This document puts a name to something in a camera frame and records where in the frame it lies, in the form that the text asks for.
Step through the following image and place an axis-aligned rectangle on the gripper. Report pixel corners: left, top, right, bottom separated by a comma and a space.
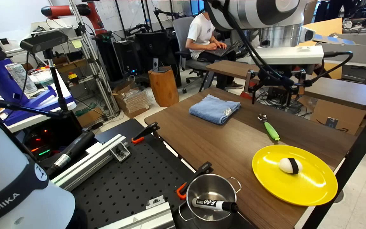
245, 65, 308, 107

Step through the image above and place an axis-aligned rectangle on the wooden bench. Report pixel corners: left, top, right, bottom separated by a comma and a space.
199, 59, 260, 93

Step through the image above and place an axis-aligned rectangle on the laptop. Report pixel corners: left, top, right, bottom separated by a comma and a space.
205, 39, 244, 58

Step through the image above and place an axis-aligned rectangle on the wooden side table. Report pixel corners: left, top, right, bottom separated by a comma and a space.
303, 77, 366, 111

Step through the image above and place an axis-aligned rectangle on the blue folded towel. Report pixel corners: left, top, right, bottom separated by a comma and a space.
189, 94, 241, 125

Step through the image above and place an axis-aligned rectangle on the flat cardboard box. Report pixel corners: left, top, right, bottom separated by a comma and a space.
309, 99, 366, 136

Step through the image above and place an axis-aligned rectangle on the white toy egg black band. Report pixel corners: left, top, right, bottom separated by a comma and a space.
278, 157, 303, 175

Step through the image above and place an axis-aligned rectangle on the person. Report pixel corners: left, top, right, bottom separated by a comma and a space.
185, 9, 244, 90

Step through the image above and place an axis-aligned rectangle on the grey office chair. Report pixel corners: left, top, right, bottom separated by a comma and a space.
172, 16, 216, 94

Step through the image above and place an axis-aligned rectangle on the wooden stump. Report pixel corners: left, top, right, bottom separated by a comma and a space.
148, 66, 180, 108

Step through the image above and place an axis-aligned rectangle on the yellow plate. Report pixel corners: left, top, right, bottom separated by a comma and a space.
252, 145, 339, 207

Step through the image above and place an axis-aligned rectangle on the black orange clamp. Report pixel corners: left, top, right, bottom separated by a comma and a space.
131, 122, 161, 145
175, 162, 214, 200

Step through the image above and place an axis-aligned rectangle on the steel pot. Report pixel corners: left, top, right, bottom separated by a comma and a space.
179, 174, 242, 229

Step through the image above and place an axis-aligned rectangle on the black marker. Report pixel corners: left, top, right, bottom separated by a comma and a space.
191, 198, 239, 214

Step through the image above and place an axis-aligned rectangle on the cardboard box with bubble wrap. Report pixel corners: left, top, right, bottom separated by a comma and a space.
112, 81, 152, 119

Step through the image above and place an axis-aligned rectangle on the black computer tower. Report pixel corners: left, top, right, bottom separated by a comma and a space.
113, 39, 144, 80

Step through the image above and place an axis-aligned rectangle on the black cylinder tool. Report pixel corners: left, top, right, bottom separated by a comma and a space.
44, 130, 95, 177

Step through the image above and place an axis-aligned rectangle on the black computer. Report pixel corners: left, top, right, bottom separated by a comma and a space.
24, 111, 84, 161

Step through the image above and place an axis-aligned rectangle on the clear plastic container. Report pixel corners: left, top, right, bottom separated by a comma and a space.
30, 68, 54, 88

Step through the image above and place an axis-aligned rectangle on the blue and white machine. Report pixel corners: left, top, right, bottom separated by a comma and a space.
0, 58, 77, 126

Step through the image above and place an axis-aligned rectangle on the tangle of black cables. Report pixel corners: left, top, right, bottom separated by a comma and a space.
255, 87, 312, 117

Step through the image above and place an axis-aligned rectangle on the green handled spoon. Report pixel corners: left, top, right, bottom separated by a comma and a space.
257, 113, 281, 141

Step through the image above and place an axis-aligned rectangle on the aluminium frame rack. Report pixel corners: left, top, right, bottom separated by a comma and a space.
65, 0, 120, 119

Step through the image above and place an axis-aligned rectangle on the camera on mount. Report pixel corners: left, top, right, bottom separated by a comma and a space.
0, 31, 75, 123

